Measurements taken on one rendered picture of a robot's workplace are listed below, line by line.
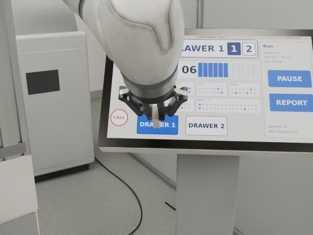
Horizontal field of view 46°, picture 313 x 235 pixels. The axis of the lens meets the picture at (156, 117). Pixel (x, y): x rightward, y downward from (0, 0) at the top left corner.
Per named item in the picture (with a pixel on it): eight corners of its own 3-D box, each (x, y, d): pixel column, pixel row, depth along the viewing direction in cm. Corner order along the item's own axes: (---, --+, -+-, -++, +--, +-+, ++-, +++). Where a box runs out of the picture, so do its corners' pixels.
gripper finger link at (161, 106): (155, 79, 67) (163, 79, 66) (159, 103, 77) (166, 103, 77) (154, 100, 65) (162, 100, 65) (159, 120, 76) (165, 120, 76)
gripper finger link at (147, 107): (149, 100, 65) (141, 99, 65) (151, 120, 76) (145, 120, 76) (150, 79, 67) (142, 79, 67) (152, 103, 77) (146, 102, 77)
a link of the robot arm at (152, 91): (119, 31, 57) (125, 51, 63) (115, 85, 54) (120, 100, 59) (179, 31, 56) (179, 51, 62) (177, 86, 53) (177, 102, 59)
